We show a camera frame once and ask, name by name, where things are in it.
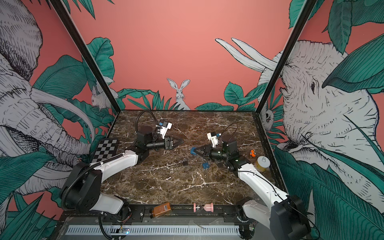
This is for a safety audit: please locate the blue padlock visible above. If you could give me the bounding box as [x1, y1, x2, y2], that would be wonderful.
[191, 147, 197, 156]
[202, 163, 210, 170]

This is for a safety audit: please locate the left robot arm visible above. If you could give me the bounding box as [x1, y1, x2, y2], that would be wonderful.
[60, 126, 184, 215]

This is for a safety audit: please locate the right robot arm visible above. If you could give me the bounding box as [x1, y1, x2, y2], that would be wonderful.
[191, 135, 311, 240]

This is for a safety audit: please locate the small orange toy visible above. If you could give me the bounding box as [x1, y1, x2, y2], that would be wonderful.
[250, 150, 256, 158]

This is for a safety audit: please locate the pink hourglass timer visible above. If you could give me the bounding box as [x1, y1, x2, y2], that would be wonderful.
[193, 203, 214, 213]

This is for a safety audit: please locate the yellow white can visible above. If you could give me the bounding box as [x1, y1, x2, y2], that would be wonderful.
[255, 156, 271, 172]

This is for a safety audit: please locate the checkerboard calibration board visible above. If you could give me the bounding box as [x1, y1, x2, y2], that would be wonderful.
[92, 138, 119, 163]

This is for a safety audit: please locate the orange box device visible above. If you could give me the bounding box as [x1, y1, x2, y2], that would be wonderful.
[150, 202, 172, 218]

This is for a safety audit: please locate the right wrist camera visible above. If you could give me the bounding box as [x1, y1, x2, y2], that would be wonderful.
[207, 132, 222, 148]

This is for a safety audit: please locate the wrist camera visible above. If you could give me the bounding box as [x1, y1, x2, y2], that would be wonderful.
[156, 121, 172, 139]
[207, 132, 222, 148]

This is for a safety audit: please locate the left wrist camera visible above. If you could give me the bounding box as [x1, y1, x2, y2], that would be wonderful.
[156, 121, 172, 139]

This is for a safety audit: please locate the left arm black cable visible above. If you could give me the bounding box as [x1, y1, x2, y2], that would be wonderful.
[134, 109, 159, 136]

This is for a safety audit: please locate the black base frame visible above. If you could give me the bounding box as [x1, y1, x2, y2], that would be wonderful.
[61, 203, 301, 224]

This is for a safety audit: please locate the white perforated rail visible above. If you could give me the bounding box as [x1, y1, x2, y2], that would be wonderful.
[65, 225, 240, 237]

